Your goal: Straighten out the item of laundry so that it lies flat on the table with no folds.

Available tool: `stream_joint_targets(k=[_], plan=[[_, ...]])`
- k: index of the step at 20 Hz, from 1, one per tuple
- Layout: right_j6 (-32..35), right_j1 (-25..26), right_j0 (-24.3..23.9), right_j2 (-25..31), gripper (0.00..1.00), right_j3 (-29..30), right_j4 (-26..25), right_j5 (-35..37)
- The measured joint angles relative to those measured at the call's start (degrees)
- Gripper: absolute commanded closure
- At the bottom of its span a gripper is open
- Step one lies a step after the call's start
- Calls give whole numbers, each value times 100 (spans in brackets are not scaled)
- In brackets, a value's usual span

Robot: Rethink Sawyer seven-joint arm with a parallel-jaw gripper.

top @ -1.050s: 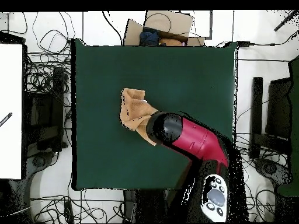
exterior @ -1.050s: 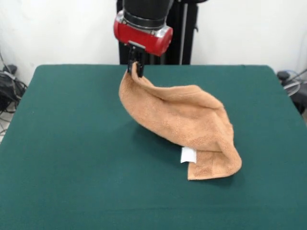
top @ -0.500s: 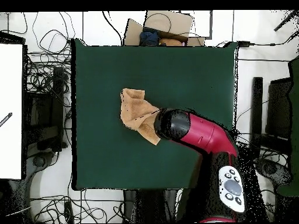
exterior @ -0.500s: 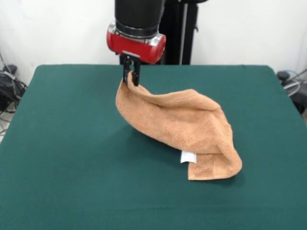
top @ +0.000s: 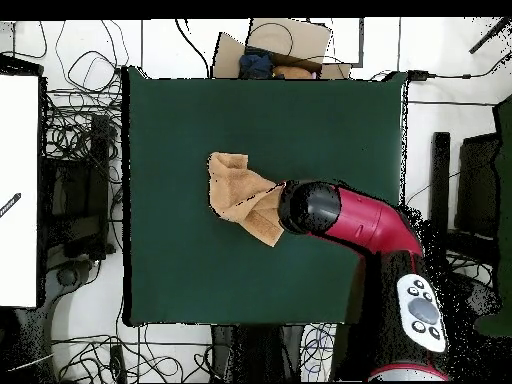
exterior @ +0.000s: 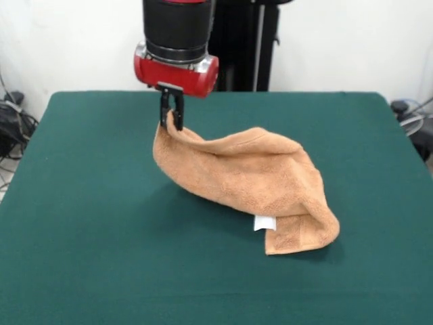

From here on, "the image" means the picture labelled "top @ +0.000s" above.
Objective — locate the brown cardboard box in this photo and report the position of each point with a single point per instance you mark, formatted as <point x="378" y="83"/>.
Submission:
<point x="288" y="38"/>

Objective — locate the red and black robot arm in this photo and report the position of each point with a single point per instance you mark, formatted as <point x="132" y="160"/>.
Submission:
<point x="360" y="220"/>

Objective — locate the black label strip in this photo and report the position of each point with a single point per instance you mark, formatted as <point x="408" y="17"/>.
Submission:
<point x="10" y="205"/>

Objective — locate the orange cloth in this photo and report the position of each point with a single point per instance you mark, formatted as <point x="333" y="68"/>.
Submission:
<point x="292" y="72"/>

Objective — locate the black pedestal foot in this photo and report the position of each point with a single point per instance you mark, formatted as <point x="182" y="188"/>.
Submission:
<point x="67" y="276"/>
<point x="480" y="300"/>

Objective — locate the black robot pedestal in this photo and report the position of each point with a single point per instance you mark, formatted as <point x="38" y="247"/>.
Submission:
<point x="256" y="352"/>

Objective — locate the green cloth cover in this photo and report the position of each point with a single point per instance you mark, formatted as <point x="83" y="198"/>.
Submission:
<point x="504" y="200"/>

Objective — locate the black rod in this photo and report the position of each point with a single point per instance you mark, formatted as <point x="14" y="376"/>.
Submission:
<point x="488" y="38"/>

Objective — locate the dark blue cloth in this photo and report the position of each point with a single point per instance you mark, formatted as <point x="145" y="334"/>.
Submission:
<point x="256" y="66"/>

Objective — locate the tan terry towel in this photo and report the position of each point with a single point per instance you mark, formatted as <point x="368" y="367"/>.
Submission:
<point x="240" y="192"/>

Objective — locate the black power adapter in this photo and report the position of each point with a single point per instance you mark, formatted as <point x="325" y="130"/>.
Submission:
<point x="418" y="74"/>

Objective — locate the black equipment block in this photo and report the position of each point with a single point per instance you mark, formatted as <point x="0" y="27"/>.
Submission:
<point x="80" y="192"/>

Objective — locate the dark green table cloth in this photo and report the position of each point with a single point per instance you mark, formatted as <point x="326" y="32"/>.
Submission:
<point x="240" y="120"/>

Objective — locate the black frame stand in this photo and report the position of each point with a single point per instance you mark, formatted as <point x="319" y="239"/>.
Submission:
<point x="440" y="180"/>

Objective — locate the black power strip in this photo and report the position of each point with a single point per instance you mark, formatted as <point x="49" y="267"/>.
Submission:
<point x="118" y="364"/>

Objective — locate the white board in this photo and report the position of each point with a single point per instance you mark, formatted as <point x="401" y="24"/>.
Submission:
<point x="18" y="160"/>

